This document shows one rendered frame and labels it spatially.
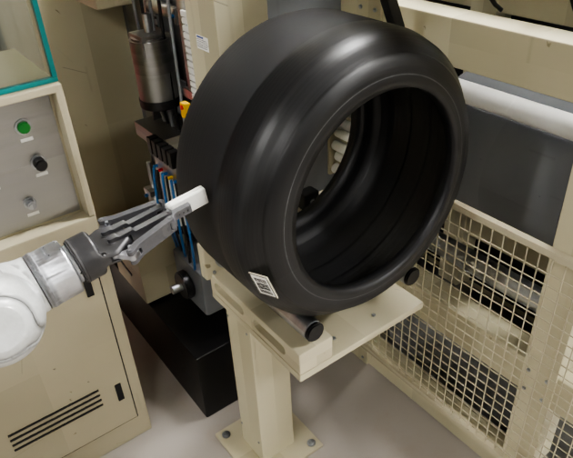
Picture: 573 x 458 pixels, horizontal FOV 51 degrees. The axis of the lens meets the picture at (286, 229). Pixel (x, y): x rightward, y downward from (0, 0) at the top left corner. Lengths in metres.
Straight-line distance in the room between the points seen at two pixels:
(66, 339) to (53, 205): 0.41
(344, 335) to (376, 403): 0.95
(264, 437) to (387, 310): 0.77
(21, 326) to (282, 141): 0.46
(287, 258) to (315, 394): 1.33
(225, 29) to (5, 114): 0.60
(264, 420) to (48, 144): 1.04
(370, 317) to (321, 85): 0.63
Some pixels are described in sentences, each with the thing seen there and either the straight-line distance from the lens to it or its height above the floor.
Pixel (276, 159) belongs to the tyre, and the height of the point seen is 1.32.
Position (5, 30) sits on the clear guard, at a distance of 1.52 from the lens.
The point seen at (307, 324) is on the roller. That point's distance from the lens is 1.21.
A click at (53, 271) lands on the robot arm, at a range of 0.92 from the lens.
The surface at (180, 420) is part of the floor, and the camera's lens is 2.28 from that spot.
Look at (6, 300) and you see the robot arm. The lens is 0.73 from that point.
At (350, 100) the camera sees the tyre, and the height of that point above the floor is 1.38.
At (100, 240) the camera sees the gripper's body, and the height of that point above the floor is 1.23.
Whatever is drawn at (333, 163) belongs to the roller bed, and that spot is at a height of 0.94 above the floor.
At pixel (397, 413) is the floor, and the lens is 2.26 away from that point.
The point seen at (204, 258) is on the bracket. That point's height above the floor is 0.92.
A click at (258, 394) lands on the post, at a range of 1.86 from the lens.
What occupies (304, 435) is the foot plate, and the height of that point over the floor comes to 0.01.
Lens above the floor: 1.74
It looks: 34 degrees down
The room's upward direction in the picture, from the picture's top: 3 degrees counter-clockwise
